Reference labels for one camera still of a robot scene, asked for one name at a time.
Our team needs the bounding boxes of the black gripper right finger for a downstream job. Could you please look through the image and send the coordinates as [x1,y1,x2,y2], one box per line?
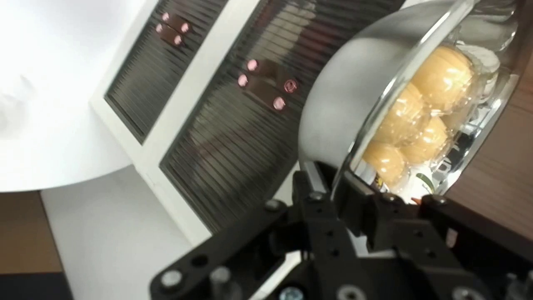
[420,195,533,262]

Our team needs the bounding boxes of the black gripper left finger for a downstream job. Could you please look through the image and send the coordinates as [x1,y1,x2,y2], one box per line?
[292,160,357,263]

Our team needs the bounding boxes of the silver metal dish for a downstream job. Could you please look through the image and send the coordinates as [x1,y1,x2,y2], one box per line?
[299,0,529,203]

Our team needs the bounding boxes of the white three-tier cabinet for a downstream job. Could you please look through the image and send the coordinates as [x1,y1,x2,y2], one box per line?
[94,0,405,243]

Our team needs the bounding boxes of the yellow bread rolls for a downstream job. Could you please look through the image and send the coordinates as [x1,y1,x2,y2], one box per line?
[364,47,475,187]

